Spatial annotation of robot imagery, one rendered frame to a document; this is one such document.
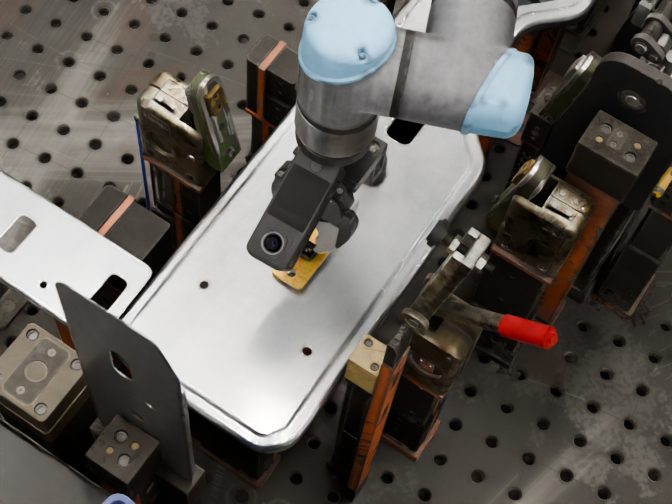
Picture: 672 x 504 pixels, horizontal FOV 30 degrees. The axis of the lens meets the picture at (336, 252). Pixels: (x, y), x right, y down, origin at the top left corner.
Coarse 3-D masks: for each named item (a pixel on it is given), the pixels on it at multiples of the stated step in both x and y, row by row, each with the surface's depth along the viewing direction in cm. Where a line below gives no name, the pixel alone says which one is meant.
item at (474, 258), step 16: (432, 240) 111; (448, 240) 112; (464, 240) 113; (480, 240) 111; (448, 256) 117; (464, 256) 110; (480, 256) 111; (448, 272) 113; (464, 272) 111; (432, 288) 117; (448, 288) 115; (416, 304) 122; (432, 304) 120
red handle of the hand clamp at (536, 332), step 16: (448, 304) 123; (464, 304) 122; (464, 320) 121; (480, 320) 120; (496, 320) 119; (512, 320) 117; (528, 320) 117; (512, 336) 117; (528, 336) 116; (544, 336) 115
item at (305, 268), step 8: (312, 240) 133; (304, 248) 132; (304, 256) 131; (312, 256) 132; (320, 256) 132; (296, 264) 132; (304, 264) 132; (312, 264) 132; (320, 264) 132; (272, 272) 131; (280, 272) 131; (296, 272) 131; (304, 272) 131; (312, 272) 131; (288, 280) 131; (296, 280) 131; (304, 280) 131; (296, 288) 130
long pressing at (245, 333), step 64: (576, 0) 150; (384, 128) 141; (256, 192) 136; (384, 192) 137; (448, 192) 138; (192, 256) 132; (384, 256) 134; (128, 320) 129; (192, 320) 129; (256, 320) 130; (320, 320) 130; (192, 384) 126; (256, 384) 127; (320, 384) 127; (256, 448) 124
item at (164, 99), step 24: (168, 72) 137; (144, 96) 135; (168, 96) 136; (144, 120) 138; (168, 120) 134; (192, 120) 138; (144, 144) 143; (168, 144) 140; (192, 144) 135; (144, 168) 150; (168, 168) 145; (192, 168) 140; (168, 192) 153; (192, 192) 147; (216, 192) 152; (168, 216) 157; (192, 216) 153
